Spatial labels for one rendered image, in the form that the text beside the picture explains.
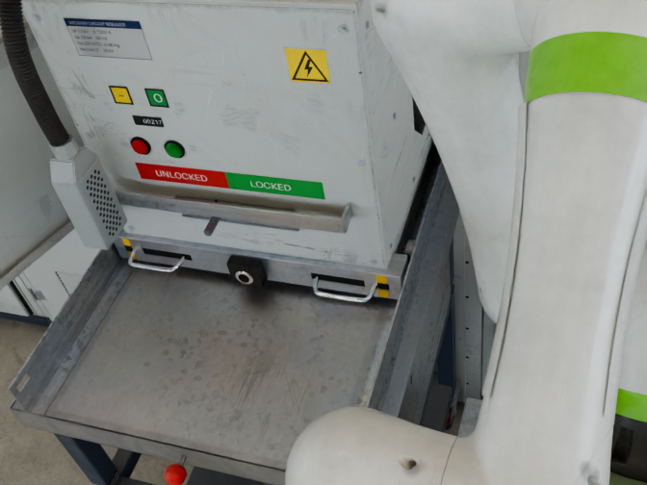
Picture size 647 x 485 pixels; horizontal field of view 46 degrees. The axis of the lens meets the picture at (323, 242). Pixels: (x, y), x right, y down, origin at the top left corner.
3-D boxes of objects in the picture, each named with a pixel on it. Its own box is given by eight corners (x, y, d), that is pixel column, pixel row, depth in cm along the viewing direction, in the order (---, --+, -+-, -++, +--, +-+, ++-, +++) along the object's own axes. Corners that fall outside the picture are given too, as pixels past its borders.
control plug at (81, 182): (109, 251, 123) (68, 169, 110) (84, 247, 124) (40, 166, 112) (131, 217, 128) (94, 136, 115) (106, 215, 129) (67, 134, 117)
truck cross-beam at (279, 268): (402, 300, 125) (401, 277, 121) (120, 257, 141) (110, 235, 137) (409, 278, 128) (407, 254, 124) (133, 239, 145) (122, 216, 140)
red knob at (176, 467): (184, 490, 114) (178, 480, 111) (165, 485, 115) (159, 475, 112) (195, 463, 117) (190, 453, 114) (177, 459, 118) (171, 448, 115)
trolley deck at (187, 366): (381, 510, 109) (377, 491, 104) (24, 425, 127) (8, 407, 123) (464, 192, 152) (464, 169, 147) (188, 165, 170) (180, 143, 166)
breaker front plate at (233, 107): (384, 279, 123) (351, 13, 89) (126, 242, 138) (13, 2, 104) (386, 273, 124) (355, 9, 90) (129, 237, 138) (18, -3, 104)
